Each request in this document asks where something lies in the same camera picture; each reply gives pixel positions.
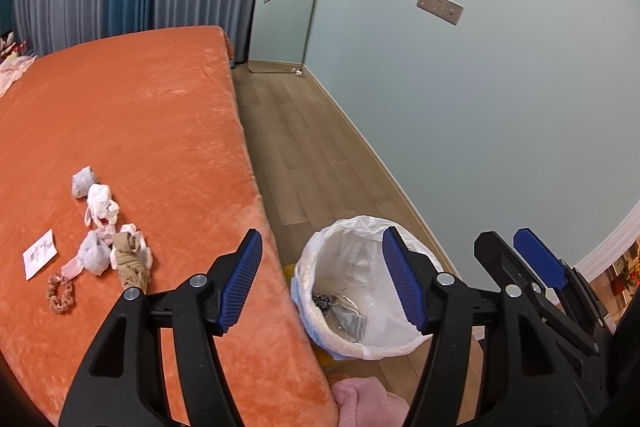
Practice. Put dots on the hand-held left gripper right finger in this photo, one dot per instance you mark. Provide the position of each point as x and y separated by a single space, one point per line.
405 287

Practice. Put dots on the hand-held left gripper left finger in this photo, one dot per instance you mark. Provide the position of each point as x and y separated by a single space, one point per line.
240 287

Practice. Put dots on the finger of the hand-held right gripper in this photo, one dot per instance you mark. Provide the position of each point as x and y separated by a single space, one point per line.
492 257
540 257

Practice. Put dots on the white-lined trash bin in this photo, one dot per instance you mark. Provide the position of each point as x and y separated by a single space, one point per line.
345 257

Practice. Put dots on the beige stocking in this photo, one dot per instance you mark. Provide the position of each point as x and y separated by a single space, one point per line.
127 264

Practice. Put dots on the pink white wrapper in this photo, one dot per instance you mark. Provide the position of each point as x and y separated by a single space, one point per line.
107 233
70 267

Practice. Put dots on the white tissue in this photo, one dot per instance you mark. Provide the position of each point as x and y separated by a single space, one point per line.
82 181
94 254

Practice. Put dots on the white cloth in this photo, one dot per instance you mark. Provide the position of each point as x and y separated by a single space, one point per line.
100 202

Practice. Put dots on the brown scrunchie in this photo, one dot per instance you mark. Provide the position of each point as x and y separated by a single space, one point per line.
51 293

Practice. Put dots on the white paper slip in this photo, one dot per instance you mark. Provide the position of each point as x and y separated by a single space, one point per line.
40 254

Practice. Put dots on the grey packet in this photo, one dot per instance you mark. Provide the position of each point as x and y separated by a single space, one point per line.
350 323

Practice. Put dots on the black patterned scrap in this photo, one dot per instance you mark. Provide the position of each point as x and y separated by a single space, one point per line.
321 299

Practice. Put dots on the pink fuzzy garment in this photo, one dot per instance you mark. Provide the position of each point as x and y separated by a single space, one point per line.
365 402

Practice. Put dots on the orange blanket bed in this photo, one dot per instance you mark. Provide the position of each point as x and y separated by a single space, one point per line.
150 107

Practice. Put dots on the small toys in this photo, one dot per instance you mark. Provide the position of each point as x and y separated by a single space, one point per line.
10 46

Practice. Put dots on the white door frame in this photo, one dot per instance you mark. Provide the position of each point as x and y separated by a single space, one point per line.
607 249

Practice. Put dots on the grey wall outlet panel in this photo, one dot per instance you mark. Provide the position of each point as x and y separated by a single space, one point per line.
440 7

